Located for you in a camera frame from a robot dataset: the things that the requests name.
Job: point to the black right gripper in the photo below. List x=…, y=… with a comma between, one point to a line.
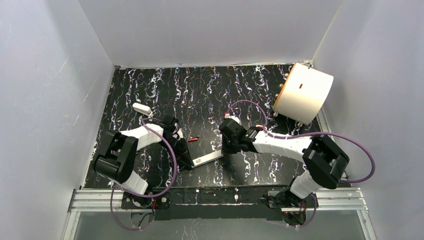
x=227, y=139

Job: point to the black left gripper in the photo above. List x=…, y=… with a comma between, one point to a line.
x=180, y=148

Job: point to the long white remote control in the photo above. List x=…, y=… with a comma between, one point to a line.
x=207, y=158

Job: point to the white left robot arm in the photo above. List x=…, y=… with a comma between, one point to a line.
x=115, y=156

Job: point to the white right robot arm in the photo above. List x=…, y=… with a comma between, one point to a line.
x=325, y=161

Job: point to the red AAA battery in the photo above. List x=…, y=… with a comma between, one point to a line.
x=193, y=139

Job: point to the small white plastic object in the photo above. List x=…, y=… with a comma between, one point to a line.
x=143, y=109

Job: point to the white round stool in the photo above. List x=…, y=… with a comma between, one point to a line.
x=303, y=93

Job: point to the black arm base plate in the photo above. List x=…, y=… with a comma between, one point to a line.
x=219, y=202

